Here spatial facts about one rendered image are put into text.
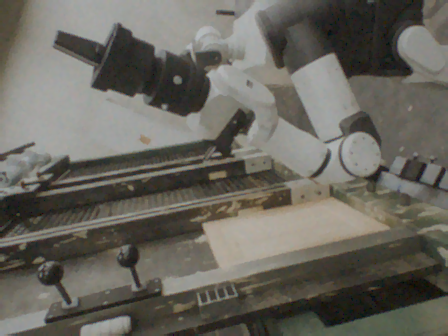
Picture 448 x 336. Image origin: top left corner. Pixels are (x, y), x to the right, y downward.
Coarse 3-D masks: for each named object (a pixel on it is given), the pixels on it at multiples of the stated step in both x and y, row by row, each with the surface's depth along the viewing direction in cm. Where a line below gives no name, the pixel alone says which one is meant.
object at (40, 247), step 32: (256, 192) 105; (288, 192) 103; (320, 192) 105; (96, 224) 96; (128, 224) 95; (160, 224) 97; (192, 224) 99; (0, 256) 90; (32, 256) 92; (64, 256) 94
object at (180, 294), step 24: (360, 240) 72; (384, 240) 71; (408, 240) 71; (240, 264) 69; (264, 264) 68; (288, 264) 67; (312, 264) 67; (336, 264) 69; (360, 264) 70; (168, 288) 64; (192, 288) 63; (240, 288) 65; (264, 288) 66; (96, 312) 60; (120, 312) 61; (144, 312) 62; (168, 312) 63
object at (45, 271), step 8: (48, 264) 54; (56, 264) 55; (40, 272) 53; (48, 272) 53; (56, 272) 54; (64, 272) 55; (40, 280) 53; (48, 280) 53; (56, 280) 54; (64, 296) 59; (64, 304) 61; (72, 304) 61
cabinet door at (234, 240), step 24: (240, 216) 101; (264, 216) 98; (288, 216) 96; (312, 216) 94; (336, 216) 92; (360, 216) 89; (216, 240) 87; (240, 240) 86; (264, 240) 84; (288, 240) 82; (312, 240) 80; (336, 240) 78
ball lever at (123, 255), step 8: (120, 248) 56; (128, 248) 56; (136, 248) 57; (120, 256) 55; (128, 256) 55; (136, 256) 56; (120, 264) 56; (128, 264) 55; (136, 264) 57; (136, 272) 60; (136, 280) 61; (136, 288) 63; (144, 288) 63
